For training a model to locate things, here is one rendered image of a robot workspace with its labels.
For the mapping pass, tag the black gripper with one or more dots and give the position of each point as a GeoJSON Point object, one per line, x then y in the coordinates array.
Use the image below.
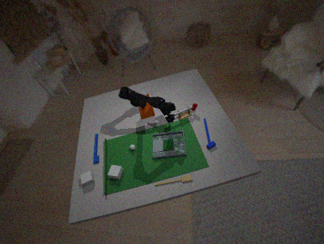
{"type": "Point", "coordinates": [170, 117]}

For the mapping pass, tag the green flat mat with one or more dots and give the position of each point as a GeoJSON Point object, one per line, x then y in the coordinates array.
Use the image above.
{"type": "Point", "coordinates": [140, 168]}

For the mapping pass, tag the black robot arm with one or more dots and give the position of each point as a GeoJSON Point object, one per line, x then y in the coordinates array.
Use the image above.
{"type": "Point", "coordinates": [137, 99]}

